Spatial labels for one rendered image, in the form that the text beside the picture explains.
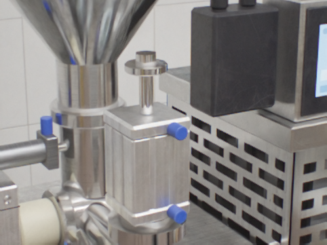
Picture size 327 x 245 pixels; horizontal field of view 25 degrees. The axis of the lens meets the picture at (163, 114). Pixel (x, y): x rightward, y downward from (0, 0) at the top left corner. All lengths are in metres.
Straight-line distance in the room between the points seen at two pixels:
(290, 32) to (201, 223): 0.24
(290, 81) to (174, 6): 1.60
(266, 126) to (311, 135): 0.04
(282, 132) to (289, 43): 0.08
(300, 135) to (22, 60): 1.48
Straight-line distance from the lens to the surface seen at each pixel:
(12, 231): 0.62
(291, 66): 0.68
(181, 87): 0.82
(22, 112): 2.12
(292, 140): 0.68
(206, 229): 0.79
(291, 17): 0.67
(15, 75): 2.09
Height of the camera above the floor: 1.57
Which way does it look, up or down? 17 degrees down
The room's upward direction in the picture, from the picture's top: straight up
